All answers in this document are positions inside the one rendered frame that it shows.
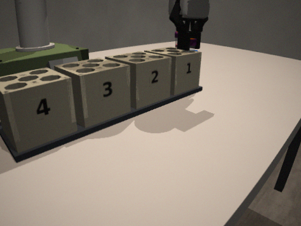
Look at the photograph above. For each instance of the beige bucket adapter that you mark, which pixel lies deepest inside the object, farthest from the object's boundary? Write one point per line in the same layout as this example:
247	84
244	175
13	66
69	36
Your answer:
150	76
185	68
36	107
101	89

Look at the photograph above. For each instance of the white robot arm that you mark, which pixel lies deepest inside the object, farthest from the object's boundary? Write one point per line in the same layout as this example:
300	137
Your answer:
32	22

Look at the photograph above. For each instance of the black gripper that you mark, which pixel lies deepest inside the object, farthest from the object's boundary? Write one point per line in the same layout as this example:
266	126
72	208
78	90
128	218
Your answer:
193	10

